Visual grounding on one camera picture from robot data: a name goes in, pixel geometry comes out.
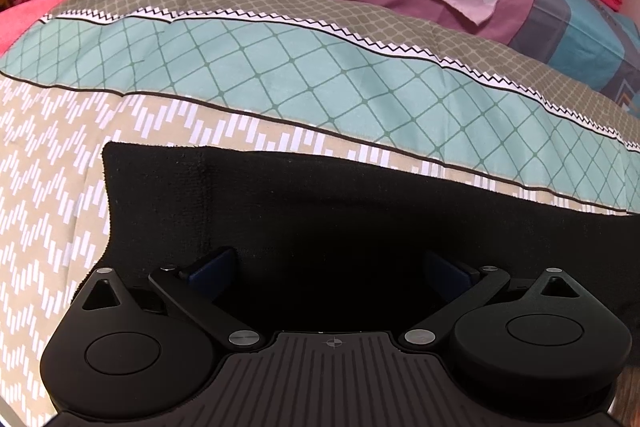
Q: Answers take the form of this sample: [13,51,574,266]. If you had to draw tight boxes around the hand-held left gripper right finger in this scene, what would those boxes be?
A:
[400,249,581,349]

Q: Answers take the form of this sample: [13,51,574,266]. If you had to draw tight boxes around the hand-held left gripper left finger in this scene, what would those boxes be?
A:
[80,247,266,350]

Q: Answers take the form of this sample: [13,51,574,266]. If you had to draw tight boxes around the patterned beige teal quilt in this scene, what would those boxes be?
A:
[0,0,640,427]

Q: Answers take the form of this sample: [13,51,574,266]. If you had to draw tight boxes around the pink fleece blanket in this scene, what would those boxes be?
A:
[0,0,77,58]

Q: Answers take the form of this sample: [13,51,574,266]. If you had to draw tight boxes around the blue grey striped pillow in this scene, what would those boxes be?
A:
[505,0,640,114]

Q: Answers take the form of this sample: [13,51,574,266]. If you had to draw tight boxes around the black pants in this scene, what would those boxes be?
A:
[70,142,640,358]

